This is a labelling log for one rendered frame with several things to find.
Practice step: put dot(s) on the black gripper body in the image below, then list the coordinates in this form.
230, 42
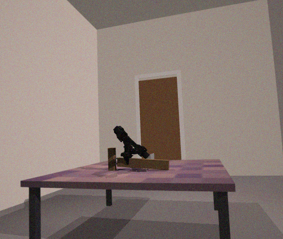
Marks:
127, 152

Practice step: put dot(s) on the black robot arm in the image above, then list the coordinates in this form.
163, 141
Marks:
123, 136

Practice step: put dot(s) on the wooden post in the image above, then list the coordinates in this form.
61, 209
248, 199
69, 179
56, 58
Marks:
111, 159

